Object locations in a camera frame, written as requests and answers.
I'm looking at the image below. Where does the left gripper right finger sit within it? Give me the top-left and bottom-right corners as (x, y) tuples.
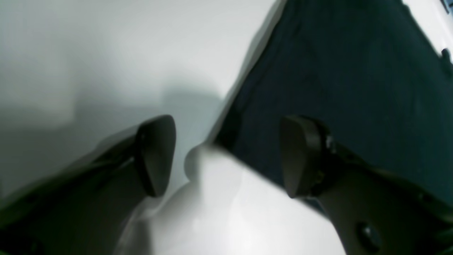
(280, 115), (453, 255)

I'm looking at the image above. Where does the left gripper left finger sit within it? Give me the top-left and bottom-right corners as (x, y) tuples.
(1, 115), (177, 255)

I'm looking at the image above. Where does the black T-shirt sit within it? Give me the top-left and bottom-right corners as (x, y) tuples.
(215, 0), (453, 205)

